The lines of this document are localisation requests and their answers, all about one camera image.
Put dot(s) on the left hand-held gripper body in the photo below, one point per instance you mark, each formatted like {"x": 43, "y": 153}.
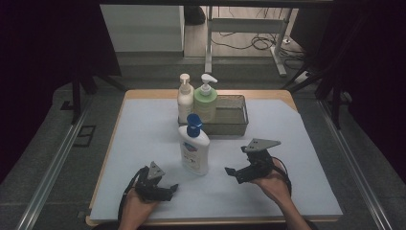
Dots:
{"x": 150, "y": 188}

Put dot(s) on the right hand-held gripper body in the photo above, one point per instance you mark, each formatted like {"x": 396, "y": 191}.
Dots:
{"x": 260, "y": 163}

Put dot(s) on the white bottle with blue pump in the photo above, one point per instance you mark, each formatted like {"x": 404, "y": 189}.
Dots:
{"x": 194, "y": 156}

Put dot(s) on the grey metal mesh basket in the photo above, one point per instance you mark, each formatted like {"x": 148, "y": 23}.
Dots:
{"x": 231, "y": 115}

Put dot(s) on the green pump bottle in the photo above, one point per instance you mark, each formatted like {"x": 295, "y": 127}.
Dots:
{"x": 206, "y": 105}

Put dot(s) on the cream white pump bottle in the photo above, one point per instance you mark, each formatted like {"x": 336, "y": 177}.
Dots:
{"x": 185, "y": 102}

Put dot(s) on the person's left hand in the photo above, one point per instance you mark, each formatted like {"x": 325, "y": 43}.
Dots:
{"x": 137, "y": 209}

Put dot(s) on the person's right hand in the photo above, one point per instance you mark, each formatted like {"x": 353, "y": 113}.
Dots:
{"x": 273, "y": 187}

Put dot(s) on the white power strip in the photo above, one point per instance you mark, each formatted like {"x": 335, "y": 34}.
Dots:
{"x": 303, "y": 77}

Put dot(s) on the black stand legs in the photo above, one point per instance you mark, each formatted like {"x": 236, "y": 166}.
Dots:
{"x": 76, "y": 96}
{"x": 335, "y": 96}

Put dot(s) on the dark curtain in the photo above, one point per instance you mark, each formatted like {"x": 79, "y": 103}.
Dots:
{"x": 38, "y": 64}
{"x": 376, "y": 80}

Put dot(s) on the white cabinet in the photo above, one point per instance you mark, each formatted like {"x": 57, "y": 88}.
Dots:
{"x": 143, "y": 28}

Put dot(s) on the dark rounded object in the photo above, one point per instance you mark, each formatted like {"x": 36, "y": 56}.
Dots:
{"x": 194, "y": 15}

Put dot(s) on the aluminium floor rail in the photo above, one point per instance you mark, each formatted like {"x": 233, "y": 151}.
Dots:
{"x": 51, "y": 172}
{"x": 354, "y": 166}

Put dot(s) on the white metal desk frame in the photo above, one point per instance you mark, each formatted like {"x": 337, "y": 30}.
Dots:
{"x": 245, "y": 25}

